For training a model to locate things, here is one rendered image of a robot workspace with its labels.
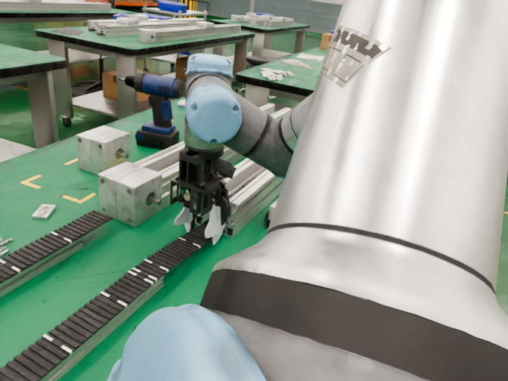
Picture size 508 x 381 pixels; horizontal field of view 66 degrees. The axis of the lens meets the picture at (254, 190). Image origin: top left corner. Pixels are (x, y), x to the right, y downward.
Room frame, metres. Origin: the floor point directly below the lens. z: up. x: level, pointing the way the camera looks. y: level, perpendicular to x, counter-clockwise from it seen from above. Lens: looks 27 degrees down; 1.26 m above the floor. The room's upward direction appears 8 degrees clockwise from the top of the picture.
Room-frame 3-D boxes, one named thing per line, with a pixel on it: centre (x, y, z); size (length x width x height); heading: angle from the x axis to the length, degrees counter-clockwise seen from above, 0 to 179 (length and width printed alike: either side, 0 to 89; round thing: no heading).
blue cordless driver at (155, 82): (1.16, 0.35, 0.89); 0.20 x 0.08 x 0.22; 85
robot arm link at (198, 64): (0.65, 0.10, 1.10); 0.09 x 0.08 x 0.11; 13
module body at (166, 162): (1.16, 0.10, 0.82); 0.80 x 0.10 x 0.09; 158
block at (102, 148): (0.95, 0.40, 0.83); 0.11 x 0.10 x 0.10; 71
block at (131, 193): (0.74, 0.26, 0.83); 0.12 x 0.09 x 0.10; 68
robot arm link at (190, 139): (0.65, 0.10, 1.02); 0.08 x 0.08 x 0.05
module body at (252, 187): (1.08, -0.08, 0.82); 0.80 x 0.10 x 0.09; 158
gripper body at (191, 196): (0.65, 0.10, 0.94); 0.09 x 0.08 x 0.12; 157
